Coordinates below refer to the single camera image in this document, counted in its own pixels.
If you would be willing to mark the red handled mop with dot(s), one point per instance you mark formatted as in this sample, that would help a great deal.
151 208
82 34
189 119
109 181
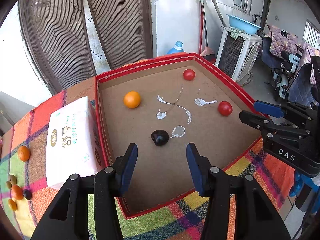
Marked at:
207 52

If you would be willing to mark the right blue gloved hand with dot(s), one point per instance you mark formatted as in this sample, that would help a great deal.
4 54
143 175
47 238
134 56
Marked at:
304 189

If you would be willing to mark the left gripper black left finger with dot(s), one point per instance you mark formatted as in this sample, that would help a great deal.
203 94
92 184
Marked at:
124 167

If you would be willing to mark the red cherry tomato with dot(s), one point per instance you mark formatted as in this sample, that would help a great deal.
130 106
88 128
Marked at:
225 108
189 74

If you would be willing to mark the blue detergent bottle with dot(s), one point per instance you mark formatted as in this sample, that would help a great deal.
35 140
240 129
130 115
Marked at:
177 48

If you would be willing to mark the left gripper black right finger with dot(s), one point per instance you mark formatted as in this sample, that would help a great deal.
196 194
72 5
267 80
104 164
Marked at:
199 167

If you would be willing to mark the dark plum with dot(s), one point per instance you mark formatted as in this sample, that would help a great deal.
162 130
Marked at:
159 137
27 194

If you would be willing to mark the large orange tangerine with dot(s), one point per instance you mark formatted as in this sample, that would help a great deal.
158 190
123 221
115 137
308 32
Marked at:
17 192

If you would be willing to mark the red cardboard tray box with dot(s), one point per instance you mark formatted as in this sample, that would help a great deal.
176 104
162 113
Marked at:
187 110

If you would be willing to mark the orange in tray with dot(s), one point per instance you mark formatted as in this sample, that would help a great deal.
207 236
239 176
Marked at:
132 99

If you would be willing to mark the white tissue pack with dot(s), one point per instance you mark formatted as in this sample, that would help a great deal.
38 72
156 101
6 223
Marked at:
73 144

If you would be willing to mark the brown kiwi fruit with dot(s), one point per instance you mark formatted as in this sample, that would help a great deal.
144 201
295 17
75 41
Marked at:
9 185
13 179

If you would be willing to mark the blue plastic basin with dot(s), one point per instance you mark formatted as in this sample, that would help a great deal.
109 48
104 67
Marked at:
239 23

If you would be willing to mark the white air conditioner unit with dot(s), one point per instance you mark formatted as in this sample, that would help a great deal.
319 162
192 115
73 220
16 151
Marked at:
236 57

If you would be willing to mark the electric scooter with quilt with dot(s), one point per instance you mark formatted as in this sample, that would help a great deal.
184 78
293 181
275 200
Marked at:
291 66

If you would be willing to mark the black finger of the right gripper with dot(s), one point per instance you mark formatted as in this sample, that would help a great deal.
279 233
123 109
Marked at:
266 125
268 109

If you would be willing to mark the orange far on cloth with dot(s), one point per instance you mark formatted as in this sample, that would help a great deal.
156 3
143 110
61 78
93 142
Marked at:
23 153

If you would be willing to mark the small yellow orange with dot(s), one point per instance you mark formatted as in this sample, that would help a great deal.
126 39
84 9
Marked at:
12 204

